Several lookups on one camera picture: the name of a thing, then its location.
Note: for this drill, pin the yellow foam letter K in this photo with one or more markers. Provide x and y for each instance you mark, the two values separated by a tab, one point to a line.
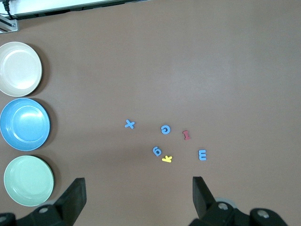
167	160

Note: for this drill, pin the table edge rail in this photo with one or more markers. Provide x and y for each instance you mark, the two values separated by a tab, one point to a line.
70	7

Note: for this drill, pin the beige round plate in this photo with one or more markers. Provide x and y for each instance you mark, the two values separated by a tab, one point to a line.
21	69

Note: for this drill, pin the short aluminium profile bracket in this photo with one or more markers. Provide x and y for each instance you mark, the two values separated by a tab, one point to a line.
10	26

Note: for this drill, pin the blue foam digit nine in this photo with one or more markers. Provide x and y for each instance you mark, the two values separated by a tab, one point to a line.
158	153

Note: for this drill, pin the blue round plate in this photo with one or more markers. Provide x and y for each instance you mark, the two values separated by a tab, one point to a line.
26	124

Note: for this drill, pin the green round plate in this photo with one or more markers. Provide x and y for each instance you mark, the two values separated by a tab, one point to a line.
28	181

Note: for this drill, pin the blue foam letter G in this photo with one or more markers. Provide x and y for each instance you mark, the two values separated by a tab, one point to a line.
161	129

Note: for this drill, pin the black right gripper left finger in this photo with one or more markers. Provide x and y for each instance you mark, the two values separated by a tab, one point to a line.
68	207

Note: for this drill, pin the red foam letter I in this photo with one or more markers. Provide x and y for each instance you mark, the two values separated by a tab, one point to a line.
186	135

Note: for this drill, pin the blue foam letter X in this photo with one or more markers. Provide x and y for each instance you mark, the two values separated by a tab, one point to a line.
129	124

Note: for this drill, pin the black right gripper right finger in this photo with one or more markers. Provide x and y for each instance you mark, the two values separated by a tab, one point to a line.
204	204

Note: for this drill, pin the blue foam letter E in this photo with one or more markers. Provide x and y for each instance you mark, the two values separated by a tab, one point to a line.
202	155

